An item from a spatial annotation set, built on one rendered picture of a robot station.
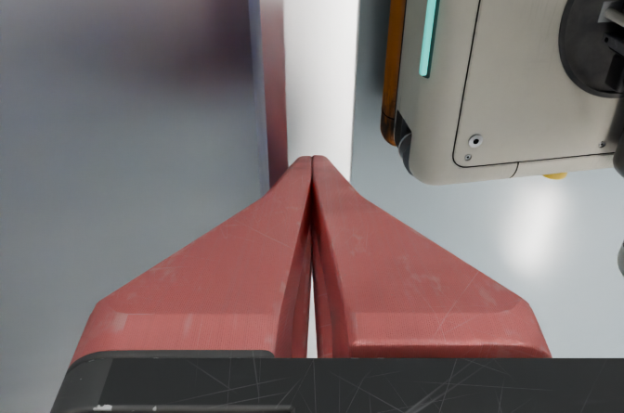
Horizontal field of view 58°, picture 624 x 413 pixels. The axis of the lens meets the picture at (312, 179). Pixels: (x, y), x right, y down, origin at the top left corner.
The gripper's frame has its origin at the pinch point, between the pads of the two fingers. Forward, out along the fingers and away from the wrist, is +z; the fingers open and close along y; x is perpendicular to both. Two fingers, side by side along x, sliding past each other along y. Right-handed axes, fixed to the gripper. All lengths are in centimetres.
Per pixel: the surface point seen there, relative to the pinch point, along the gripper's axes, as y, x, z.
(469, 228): -40, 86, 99
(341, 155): -0.8, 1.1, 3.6
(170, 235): 4.1, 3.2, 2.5
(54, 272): 7.4, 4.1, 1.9
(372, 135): -13, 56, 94
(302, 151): 0.3, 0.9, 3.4
